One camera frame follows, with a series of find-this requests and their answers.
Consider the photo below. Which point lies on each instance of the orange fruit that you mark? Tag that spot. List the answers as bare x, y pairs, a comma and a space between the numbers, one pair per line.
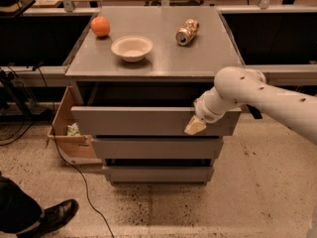
100, 26

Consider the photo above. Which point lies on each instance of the white paper bowl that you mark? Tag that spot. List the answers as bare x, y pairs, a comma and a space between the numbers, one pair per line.
132, 48

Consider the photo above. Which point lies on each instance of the black leather shoe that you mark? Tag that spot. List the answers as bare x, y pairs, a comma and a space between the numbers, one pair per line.
55, 217

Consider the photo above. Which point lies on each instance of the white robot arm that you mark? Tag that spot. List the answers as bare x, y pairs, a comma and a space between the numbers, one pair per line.
265, 185

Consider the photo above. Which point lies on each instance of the wooden crate on floor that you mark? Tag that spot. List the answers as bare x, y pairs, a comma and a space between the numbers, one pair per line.
76, 146

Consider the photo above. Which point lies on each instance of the grey bottom drawer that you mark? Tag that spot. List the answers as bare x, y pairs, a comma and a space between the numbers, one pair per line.
158, 174

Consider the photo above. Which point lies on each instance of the crushed gold soda can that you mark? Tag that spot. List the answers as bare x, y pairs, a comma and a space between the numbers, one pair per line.
187, 32

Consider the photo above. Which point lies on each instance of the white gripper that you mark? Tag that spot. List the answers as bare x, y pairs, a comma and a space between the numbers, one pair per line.
205, 112

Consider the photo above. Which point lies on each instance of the grey top drawer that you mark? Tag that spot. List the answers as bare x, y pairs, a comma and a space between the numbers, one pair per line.
132, 121

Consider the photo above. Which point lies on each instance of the crumpled paper in crate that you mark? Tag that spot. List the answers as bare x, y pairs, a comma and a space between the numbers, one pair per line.
72, 130

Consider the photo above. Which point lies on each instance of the grey middle drawer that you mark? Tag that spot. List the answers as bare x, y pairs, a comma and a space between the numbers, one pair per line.
157, 148

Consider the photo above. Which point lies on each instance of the grey drawer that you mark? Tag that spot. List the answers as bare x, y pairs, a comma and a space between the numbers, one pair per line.
132, 121
157, 148
158, 174

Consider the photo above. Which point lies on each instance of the grey drawer cabinet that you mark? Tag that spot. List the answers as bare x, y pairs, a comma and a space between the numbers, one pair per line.
170, 75

